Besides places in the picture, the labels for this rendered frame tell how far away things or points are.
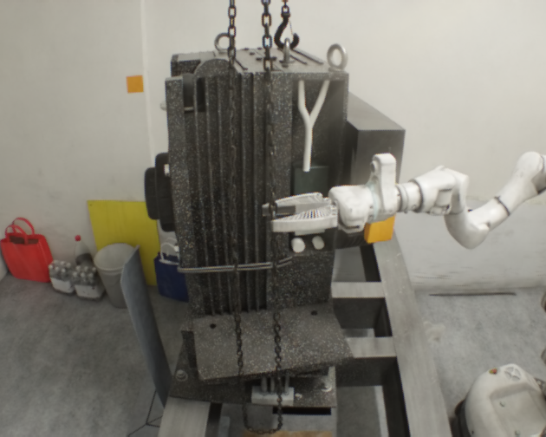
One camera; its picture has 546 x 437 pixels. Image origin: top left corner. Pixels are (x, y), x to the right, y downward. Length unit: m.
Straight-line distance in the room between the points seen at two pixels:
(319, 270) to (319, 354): 0.25
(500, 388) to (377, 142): 1.35
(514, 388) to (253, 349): 1.32
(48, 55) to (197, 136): 1.69
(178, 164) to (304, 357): 0.61
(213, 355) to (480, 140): 1.93
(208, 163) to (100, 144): 1.55
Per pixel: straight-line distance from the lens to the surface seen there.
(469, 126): 2.43
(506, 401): 2.02
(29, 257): 3.07
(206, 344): 1.18
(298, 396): 1.33
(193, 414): 1.32
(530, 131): 2.65
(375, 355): 1.50
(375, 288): 1.77
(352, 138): 1.08
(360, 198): 0.76
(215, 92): 0.95
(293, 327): 1.22
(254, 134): 0.97
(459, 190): 0.91
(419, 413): 1.38
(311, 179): 1.09
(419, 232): 2.57
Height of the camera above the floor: 1.78
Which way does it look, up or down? 31 degrees down
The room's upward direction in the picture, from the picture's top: 1 degrees clockwise
